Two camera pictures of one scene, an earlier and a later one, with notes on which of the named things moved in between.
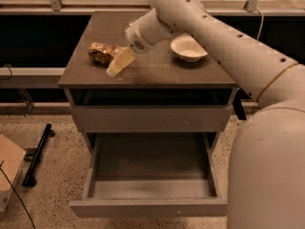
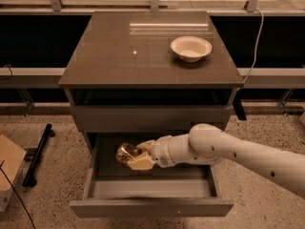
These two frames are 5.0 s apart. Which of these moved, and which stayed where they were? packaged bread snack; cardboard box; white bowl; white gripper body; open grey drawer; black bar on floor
Moved: packaged bread snack; white gripper body
Stayed: black bar on floor; cardboard box; white bowl; open grey drawer
